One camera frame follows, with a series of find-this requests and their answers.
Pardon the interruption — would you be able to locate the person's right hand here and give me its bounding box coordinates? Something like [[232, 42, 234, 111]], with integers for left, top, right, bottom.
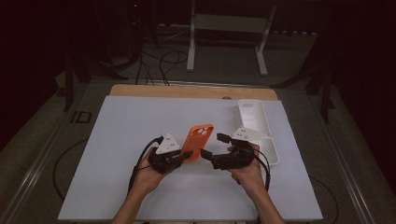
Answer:
[[230, 143, 265, 194]]

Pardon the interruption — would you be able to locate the right hand-held gripper black cable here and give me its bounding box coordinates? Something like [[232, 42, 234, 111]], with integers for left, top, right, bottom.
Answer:
[[246, 146, 340, 224]]

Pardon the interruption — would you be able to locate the left hand-held gripper black cable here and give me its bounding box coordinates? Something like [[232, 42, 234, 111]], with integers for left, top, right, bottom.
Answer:
[[51, 135, 165, 202]]

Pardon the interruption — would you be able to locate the white table board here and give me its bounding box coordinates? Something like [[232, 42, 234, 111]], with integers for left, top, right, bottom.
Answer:
[[57, 95, 324, 222]]

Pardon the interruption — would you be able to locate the black tripod stand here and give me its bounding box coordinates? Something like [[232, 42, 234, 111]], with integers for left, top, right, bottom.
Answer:
[[270, 18, 337, 125], [60, 46, 129, 113]]

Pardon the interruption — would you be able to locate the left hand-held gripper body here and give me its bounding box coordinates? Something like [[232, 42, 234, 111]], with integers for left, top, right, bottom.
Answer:
[[148, 132, 183, 175]]

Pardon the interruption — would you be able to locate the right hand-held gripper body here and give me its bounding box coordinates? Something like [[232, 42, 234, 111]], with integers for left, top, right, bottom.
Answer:
[[212, 126, 271, 171]]

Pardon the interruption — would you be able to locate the white power strip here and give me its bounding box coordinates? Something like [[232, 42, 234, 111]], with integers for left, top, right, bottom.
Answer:
[[273, 30, 318, 36], [157, 23, 191, 35]]

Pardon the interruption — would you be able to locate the white metal stand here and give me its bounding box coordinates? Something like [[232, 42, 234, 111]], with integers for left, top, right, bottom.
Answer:
[[186, 0, 278, 77]]

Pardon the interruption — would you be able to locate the metal floor rail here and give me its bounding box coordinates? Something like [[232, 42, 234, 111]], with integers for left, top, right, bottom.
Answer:
[[0, 122, 68, 224], [311, 92, 379, 224]]

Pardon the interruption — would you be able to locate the person's left hand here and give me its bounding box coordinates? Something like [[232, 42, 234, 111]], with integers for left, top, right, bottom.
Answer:
[[132, 148, 166, 195]]

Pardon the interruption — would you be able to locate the wooden table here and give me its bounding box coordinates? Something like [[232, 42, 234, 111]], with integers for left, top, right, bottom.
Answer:
[[109, 83, 279, 102]]

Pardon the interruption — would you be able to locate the hand-held gripper black cable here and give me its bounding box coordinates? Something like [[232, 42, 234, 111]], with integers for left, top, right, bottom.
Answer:
[[51, 135, 165, 202], [246, 146, 340, 224]]

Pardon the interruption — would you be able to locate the orange phone case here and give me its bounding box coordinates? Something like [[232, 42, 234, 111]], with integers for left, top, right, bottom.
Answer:
[[179, 123, 215, 164]]

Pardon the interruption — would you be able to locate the long white plastic tray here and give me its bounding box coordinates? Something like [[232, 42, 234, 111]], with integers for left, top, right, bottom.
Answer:
[[236, 98, 280, 166]]

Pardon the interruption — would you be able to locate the black floor socket frame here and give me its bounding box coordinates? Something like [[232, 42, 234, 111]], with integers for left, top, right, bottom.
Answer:
[[70, 110, 92, 124]]

